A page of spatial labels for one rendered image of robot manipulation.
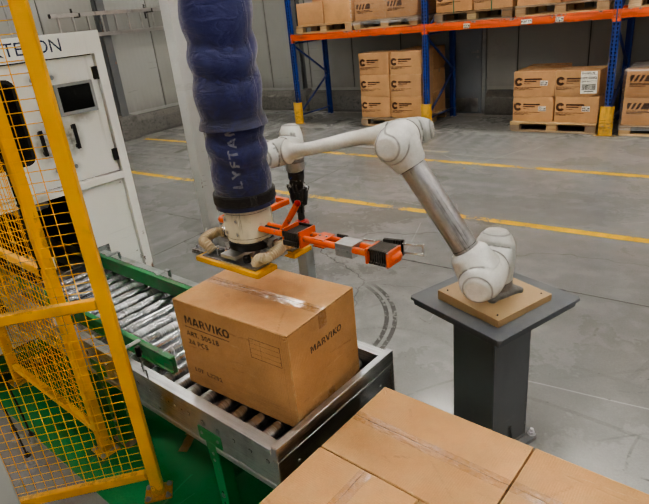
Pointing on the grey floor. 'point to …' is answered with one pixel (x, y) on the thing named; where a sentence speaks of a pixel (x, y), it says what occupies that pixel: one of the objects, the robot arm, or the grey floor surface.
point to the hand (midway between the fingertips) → (300, 212)
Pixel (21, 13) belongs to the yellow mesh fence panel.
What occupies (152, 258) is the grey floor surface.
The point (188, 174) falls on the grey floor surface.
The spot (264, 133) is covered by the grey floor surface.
